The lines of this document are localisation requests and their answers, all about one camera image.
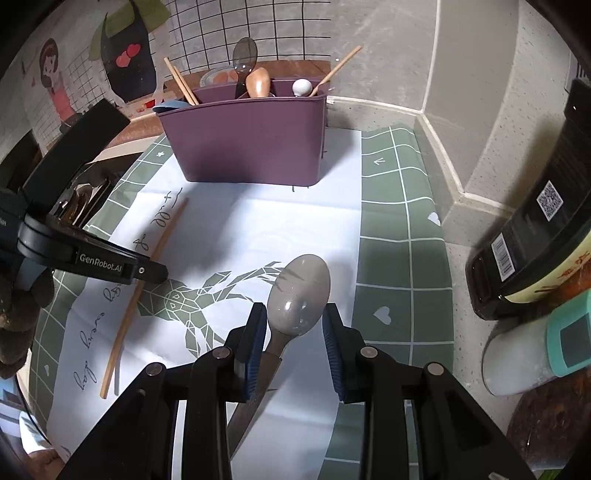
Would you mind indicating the wooden chopstick one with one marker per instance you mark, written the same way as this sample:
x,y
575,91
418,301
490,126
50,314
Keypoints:
x,y
180,82

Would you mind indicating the brown wooden spoon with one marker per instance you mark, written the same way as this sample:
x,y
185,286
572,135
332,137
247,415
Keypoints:
x,y
258,83

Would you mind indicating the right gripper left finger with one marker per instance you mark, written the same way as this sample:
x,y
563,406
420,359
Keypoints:
x,y
247,347

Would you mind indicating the grey spoon metal handle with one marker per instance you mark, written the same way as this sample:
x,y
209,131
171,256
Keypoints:
x,y
296,301

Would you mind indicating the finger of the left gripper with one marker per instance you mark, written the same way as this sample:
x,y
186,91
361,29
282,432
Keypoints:
x,y
79,252
81,144

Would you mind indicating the blue plastic spoon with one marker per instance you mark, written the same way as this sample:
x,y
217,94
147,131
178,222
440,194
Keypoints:
x,y
169,105

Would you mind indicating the purple utensil holder box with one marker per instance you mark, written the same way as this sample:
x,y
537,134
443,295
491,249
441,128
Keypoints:
x,y
274,140

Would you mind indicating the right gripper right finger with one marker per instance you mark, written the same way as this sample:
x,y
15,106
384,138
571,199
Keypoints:
x,y
343,345

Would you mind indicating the grey plastic spoon black handle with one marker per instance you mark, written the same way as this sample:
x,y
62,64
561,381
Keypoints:
x,y
244,59

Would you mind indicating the gloved left hand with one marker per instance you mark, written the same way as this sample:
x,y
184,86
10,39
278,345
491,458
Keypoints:
x,y
20,312

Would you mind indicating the white bottle teal label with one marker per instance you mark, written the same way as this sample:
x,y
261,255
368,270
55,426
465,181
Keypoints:
x,y
535,353

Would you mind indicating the green white table mat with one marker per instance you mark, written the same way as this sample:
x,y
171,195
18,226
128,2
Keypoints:
x,y
368,230

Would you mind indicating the wooden chopstick two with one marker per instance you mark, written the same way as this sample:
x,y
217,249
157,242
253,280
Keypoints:
x,y
342,62

